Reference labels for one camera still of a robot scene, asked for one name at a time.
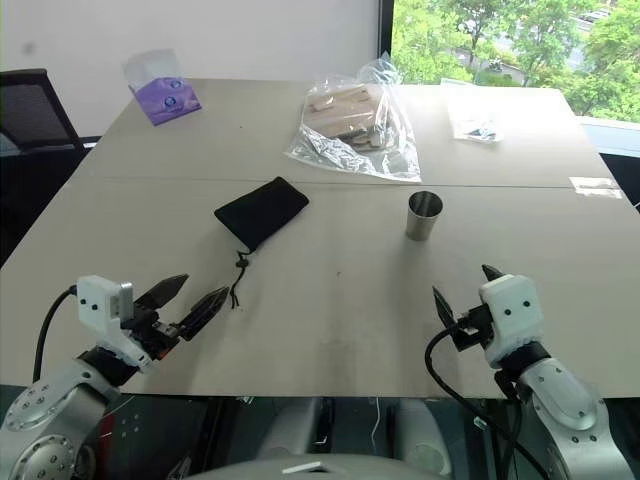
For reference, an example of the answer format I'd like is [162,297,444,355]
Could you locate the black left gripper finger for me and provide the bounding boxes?
[134,273,190,312]
[177,286,231,342]

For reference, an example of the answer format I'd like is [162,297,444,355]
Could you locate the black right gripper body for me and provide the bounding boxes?
[452,301,496,352]

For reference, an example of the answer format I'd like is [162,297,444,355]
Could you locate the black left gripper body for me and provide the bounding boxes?
[119,308,187,362]

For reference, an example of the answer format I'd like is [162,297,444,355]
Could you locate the small clear plastic bag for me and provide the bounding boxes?
[446,99,504,145]

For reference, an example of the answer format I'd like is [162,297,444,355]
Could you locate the clear bag of wooden blocks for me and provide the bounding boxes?
[284,51,422,184]

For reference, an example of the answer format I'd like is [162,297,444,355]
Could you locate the stainless steel cup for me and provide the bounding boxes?
[404,191,444,242]

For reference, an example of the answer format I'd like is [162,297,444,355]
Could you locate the silver robot torso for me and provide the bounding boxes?
[164,397,481,480]

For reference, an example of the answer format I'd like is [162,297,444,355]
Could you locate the black office chair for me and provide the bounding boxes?
[0,68,104,269]

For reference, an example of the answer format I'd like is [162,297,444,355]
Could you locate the purple tissue pack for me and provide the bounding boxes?
[122,48,203,127]

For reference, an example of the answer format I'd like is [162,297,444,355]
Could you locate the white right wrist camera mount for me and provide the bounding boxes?
[478,274,544,370]

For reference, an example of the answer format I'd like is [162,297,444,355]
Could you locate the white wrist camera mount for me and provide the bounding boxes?
[76,274,154,374]
[478,274,544,370]

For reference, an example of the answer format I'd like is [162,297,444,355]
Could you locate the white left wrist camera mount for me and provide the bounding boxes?
[76,274,154,374]

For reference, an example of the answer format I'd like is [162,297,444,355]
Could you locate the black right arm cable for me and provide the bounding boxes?
[424,322,553,480]

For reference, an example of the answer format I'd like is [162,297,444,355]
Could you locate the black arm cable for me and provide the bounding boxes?
[424,322,553,480]
[32,284,80,384]

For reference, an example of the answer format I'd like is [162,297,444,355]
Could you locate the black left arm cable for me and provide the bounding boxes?
[32,284,80,384]

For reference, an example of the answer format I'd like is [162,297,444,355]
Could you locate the black drawstring pouch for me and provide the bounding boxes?
[213,175,310,310]

